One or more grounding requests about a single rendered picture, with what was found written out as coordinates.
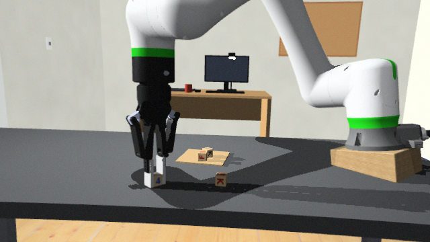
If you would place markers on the tan flat mat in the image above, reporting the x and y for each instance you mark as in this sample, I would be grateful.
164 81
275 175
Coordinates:
191 156

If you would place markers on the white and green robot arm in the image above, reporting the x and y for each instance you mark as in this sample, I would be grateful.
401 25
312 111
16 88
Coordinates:
367 88

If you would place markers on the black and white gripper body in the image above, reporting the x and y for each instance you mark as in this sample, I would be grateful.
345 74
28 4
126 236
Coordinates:
153 98

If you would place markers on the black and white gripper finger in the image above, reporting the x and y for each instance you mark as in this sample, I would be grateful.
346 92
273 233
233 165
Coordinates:
163 147
141 147

